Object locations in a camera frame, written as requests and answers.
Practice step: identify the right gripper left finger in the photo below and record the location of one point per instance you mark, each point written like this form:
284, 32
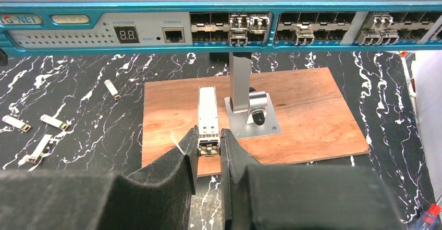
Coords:
157, 196

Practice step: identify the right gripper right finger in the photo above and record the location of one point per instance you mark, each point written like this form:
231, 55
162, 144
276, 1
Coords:
277, 196

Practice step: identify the silver sfp module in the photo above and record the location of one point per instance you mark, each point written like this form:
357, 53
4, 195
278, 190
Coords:
12, 121
39, 150
112, 89
208, 124
54, 122

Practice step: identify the wooden base board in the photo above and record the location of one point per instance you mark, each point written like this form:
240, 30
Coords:
282, 117

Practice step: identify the metal switch stand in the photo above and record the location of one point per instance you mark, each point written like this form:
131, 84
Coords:
250, 112

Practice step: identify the grey teal network switch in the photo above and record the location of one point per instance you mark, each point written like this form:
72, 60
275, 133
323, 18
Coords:
50, 27

